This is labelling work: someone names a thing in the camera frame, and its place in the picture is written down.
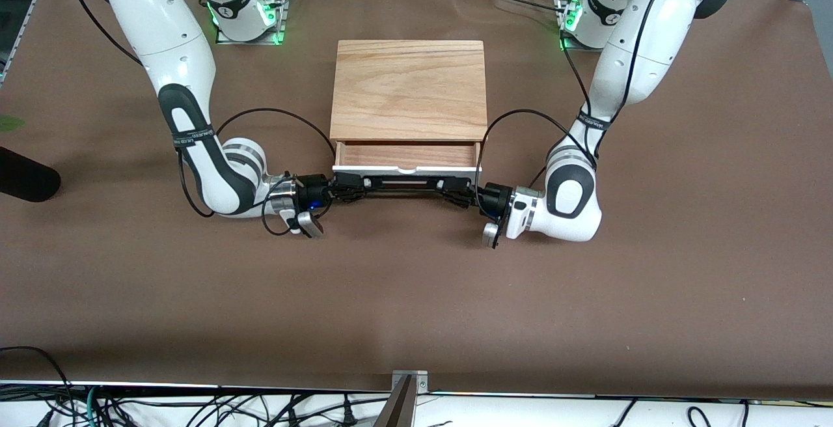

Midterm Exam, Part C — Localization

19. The black metal drawer handle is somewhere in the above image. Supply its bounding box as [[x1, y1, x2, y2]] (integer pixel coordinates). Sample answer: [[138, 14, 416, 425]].
[[363, 176, 451, 197]]

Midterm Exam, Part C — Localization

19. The brown table cover sheet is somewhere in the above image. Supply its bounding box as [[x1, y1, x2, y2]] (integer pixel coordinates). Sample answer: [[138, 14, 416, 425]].
[[0, 0, 833, 399]]

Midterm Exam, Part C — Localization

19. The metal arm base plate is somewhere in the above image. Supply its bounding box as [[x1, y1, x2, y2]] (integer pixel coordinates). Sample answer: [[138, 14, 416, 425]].
[[558, 0, 606, 53], [215, 0, 289, 46]]

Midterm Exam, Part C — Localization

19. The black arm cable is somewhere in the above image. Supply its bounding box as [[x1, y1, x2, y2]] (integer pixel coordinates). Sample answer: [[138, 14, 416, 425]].
[[482, 0, 681, 208], [68, 0, 337, 236]]

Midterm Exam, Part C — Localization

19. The teal floor cable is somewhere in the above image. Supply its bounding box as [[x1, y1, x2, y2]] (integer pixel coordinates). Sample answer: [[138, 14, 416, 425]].
[[83, 387, 108, 427]]

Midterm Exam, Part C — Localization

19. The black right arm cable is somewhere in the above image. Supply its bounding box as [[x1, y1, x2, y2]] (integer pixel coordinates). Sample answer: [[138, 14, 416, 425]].
[[68, 0, 337, 236]]

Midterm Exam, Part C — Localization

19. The aluminium table edge strip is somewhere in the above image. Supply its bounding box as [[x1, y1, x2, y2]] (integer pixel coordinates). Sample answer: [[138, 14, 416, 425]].
[[0, 379, 833, 409]]

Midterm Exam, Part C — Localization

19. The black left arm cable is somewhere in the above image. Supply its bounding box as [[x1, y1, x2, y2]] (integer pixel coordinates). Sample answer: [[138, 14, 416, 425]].
[[482, 0, 681, 208]]

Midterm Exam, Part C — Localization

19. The black looped floor cable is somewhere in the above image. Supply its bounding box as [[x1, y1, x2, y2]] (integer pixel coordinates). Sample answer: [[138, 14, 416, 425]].
[[0, 346, 74, 405]]

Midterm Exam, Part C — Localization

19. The wooden drawer cabinet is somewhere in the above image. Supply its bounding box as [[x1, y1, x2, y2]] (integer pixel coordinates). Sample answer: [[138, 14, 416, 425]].
[[329, 40, 489, 167]]

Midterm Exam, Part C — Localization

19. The silver mounting bracket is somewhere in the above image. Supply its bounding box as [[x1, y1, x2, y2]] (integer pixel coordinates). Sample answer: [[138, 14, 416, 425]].
[[392, 369, 431, 394]]

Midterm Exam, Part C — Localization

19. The white-fronted wooden drawer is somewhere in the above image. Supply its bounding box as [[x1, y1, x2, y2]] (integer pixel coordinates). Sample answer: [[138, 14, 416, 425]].
[[332, 141, 484, 178]]

